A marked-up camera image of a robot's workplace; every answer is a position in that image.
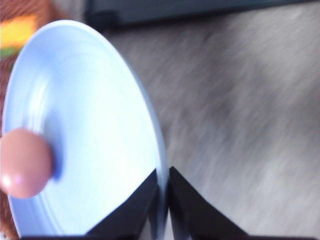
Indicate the brown woven wicker basket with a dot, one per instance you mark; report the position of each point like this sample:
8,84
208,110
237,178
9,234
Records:
38,12

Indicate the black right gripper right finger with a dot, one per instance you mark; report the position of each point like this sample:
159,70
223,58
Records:
193,218

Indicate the brown egg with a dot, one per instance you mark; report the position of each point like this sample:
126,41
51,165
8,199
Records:
26,162

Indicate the yellow toy corn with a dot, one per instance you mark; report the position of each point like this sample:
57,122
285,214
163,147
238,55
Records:
16,30

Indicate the black flat tray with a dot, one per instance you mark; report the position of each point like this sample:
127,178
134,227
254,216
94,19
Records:
103,13

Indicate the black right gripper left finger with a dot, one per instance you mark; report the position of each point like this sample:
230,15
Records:
135,217

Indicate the blue round plate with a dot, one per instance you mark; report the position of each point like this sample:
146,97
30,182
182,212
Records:
80,86

